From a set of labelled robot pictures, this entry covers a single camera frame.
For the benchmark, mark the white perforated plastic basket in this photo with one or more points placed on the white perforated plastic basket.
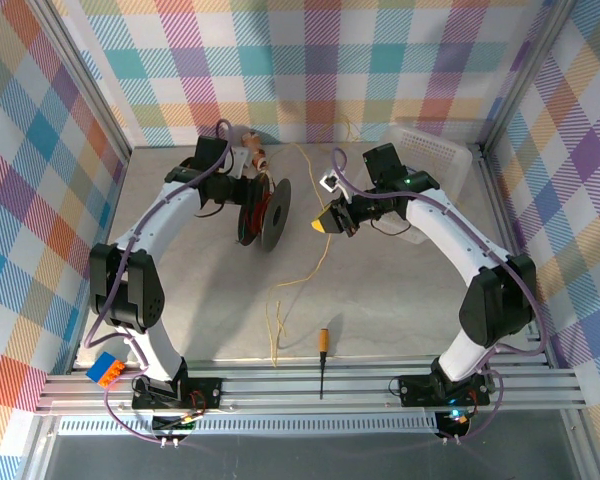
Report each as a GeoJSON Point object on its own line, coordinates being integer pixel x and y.
{"type": "Point", "coordinates": [440, 150]}

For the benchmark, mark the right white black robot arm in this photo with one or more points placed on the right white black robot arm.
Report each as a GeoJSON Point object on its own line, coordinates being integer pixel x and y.
{"type": "Point", "coordinates": [450, 235]}

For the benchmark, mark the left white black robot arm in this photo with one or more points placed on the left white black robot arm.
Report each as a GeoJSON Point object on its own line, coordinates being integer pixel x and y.
{"type": "Point", "coordinates": [145, 225]}

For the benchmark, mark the blue orange toy brick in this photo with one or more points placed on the blue orange toy brick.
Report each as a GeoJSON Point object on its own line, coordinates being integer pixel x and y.
{"type": "Point", "coordinates": [102, 367]}

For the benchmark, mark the black controller board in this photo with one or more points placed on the black controller board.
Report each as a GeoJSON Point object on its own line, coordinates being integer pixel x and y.
{"type": "Point", "coordinates": [457, 422]}
{"type": "Point", "coordinates": [172, 425]}

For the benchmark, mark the aluminium side rail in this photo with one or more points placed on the aluminium side rail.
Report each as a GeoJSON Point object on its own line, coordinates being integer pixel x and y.
{"type": "Point", "coordinates": [505, 225]}
{"type": "Point", "coordinates": [102, 250]}

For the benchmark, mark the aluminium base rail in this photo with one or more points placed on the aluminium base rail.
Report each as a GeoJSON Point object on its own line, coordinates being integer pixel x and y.
{"type": "Point", "coordinates": [260, 382]}

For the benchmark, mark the aluminium frame post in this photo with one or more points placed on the aluminium frame post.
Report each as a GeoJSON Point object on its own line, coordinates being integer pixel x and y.
{"type": "Point", "coordinates": [527, 75]}
{"type": "Point", "coordinates": [82, 75]}

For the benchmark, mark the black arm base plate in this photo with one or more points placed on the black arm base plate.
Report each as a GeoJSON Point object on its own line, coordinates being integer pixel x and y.
{"type": "Point", "coordinates": [412, 390]}
{"type": "Point", "coordinates": [207, 392]}

